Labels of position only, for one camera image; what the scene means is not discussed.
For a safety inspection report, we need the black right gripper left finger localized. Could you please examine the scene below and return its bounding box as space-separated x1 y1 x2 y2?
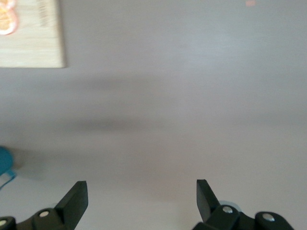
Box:
0 180 89 230

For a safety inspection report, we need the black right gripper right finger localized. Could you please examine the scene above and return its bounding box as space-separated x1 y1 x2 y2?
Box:
193 178 296 230

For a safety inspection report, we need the teal cup with yellow inside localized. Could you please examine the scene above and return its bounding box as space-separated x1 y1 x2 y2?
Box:
0 145 17 190

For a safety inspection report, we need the brown table mat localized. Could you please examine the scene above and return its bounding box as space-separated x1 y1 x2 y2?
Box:
0 0 307 230

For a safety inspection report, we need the orange slice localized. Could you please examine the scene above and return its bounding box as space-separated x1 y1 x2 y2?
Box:
0 6 19 36

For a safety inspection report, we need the bamboo cutting board with handle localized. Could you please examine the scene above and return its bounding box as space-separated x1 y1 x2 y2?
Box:
0 0 66 69

